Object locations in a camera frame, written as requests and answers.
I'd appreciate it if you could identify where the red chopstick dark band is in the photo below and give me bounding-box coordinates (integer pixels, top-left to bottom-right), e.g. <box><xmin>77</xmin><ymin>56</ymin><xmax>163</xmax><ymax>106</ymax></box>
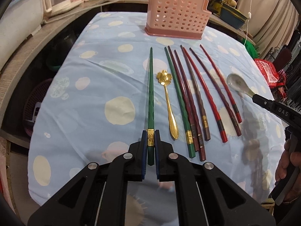
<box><xmin>199</xmin><ymin>44</ymin><xmax>242</xmax><ymax>124</ymax></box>

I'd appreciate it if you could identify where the white ceramic spoon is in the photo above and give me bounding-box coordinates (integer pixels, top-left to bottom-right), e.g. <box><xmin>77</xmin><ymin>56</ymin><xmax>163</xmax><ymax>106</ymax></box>
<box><xmin>227</xmin><ymin>73</ymin><xmax>255</xmax><ymax>98</ymax></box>

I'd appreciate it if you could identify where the green chopstick gold band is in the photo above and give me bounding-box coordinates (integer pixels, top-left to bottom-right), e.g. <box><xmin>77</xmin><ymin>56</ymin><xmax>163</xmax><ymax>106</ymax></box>
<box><xmin>147</xmin><ymin>47</ymin><xmax>155</xmax><ymax>166</ymax></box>

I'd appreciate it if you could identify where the purple brown chopstick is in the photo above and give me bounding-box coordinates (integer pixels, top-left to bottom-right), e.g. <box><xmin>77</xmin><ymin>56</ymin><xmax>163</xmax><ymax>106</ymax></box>
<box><xmin>189</xmin><ymin>48</ymin><xmax>241</xmax><ymax>136</ymax></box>

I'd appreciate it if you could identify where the red plastic bag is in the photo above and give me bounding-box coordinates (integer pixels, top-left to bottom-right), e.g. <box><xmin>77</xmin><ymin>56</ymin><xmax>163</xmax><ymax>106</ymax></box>
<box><xmin>254</xmin><ymin>59</ymin><xmax>286</xmax><ymax>89</ymax></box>

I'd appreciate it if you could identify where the dark maroon chopstick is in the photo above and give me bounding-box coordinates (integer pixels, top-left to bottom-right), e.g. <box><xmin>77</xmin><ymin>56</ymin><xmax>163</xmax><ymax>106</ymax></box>
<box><xmin>167</xmin><ymin>46</ymin><xmax>198</xmax><ymax>152</ymax></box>
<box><xmin>174</xmin><ymin>50</ymin><xmax>206</xmax><ymax>162</ymax></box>

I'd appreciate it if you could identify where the blue spotted tablecloth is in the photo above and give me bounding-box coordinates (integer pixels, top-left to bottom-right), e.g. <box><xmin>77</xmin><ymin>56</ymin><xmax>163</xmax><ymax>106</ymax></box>
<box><xmin>28</xmin><ymin>12</ymin><xmax>285</xmax><ymax>205</ymax></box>

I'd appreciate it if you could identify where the brown chopstick gold band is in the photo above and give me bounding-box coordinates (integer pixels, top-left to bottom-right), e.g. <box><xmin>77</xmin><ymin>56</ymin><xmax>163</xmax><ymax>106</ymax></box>
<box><xmin>180</xmin><ymin>45</ymin><xmax>211</xmax><ymax>141</ymax></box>

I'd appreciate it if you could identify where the green plastic bag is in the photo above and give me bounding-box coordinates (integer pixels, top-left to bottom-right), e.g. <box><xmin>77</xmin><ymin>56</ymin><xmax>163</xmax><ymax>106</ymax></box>
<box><xmin>240</xmin><ymin>38</ymin><xmax>259</xmax><ymax>59</ymax></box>

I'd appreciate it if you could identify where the red chopstick black band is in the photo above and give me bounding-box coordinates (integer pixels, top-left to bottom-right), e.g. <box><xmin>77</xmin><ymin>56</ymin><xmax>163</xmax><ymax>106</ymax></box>
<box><xmin>181</xmin><ymin>46</ymin><xmax>228</xmax><ymax>143</ymax></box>

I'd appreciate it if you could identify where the gold flower spoon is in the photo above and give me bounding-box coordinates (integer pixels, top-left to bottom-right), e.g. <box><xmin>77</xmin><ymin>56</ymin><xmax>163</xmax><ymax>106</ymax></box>
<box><xmin>156</xmin><ymin>70</ymin><xmax>179</xmax><ymax>140</ymax></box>

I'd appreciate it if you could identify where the beige curtain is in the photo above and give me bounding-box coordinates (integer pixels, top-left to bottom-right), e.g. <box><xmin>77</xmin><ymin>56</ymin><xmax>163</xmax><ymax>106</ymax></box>
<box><xmin>237</xmin><ymin>0</ymin><xmax>299</xmax><ymax>58</ymax></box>

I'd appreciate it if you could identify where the brown loofah sponge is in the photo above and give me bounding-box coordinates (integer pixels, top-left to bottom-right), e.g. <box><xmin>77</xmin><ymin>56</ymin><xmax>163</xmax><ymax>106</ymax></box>
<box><xmin>223</xmin><ymin>0</ymin><xmax>237</xmax><ymax>8</ymax></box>

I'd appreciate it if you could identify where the pink perforated utensil holder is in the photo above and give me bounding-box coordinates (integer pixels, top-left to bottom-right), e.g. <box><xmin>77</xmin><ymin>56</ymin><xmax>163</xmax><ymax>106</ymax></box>
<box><xmin>145</xmin><ymin>0</ymin><xmax>211</xmax><ymax>40</ymax></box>

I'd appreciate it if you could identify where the white cable with switch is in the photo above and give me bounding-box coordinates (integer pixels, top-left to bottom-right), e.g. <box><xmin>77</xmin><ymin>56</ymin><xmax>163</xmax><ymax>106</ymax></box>
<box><xmin>243</xmin><ymin>0</ymin><xmax>256</xmax><ymax>47</ymax></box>

